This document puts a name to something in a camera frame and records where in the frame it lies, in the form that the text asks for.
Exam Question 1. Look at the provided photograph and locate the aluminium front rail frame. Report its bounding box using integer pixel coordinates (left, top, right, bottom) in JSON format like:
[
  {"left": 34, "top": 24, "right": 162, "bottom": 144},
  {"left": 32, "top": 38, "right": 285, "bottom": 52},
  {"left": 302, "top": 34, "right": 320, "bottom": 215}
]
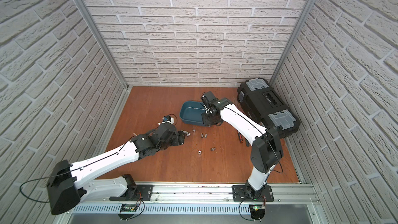
[{"left": 54, "top": 177, "right": 327, "bottom": 224}]

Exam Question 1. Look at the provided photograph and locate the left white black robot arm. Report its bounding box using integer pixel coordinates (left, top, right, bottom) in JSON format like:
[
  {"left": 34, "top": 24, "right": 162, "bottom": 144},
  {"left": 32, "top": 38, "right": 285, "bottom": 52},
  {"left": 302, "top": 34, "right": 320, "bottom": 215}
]
[{"left": 43, "top": 121, "right": 186, "bottom": 215}]

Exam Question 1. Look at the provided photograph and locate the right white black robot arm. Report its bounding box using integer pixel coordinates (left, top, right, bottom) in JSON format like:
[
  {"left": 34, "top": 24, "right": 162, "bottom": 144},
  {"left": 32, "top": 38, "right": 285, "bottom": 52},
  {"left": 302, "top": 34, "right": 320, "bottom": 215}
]
[{"left": 201, "top": 91, "right": 284, "bottom": 200}]

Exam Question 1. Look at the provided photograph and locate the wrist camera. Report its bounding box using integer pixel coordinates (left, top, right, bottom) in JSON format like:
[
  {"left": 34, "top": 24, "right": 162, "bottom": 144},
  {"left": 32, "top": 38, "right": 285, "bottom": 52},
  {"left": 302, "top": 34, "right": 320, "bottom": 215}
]
[
  {"left": 162, "top": 115, "right": 175, "bottom": 124},
  {"left": 201, "top": 91, "right": 218, "bottom": 110}
]

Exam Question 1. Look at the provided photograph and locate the left green circuit board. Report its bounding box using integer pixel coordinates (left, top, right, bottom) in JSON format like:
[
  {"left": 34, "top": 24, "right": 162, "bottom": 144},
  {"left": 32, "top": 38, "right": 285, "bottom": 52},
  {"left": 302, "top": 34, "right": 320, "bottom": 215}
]
[{"left": 118, "top": 204, "right": 141, "bottom": 220}]

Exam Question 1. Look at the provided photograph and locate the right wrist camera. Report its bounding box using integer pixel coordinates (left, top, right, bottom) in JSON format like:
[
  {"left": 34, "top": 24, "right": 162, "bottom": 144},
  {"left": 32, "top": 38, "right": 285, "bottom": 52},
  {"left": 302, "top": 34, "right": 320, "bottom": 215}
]
[{"left": 201, "top": 91, "right": 218, "bottom": 110}]

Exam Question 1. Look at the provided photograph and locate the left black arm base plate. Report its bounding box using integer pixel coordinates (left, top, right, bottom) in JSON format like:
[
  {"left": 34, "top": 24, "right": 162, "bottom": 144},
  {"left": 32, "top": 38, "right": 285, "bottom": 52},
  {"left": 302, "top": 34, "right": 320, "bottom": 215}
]
[{"left": 109, "top": 184, "right": 154, "bottom": 202}]

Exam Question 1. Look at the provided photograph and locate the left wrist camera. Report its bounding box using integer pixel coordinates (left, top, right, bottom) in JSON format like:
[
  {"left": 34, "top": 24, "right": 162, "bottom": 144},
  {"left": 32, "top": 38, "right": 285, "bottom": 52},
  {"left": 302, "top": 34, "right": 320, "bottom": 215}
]
[{"left": 162, "top": 115, "right": 175, "bottom": 124}]

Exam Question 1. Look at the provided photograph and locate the black grey toolbox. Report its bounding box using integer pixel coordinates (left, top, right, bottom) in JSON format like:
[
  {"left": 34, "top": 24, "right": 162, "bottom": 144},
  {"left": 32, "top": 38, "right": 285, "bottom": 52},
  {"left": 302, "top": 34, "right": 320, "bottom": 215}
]
[{"left": 237, "top": 78, "right": 301, "bottom": 139}]

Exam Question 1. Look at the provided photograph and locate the teal plastic storage box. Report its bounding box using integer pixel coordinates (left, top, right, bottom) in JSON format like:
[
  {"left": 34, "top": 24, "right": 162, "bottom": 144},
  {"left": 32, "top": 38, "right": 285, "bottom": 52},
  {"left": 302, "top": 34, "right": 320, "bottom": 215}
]
[{"left": 179, "top": 101, "right": 208, "bottom": 127}]

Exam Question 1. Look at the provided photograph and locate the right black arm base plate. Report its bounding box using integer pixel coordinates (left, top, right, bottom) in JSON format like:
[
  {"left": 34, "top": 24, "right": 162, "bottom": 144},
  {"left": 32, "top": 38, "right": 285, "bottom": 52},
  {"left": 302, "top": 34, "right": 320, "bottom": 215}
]
[{"left": 232, "top": 185, "right": 274, "bottom": 203}]

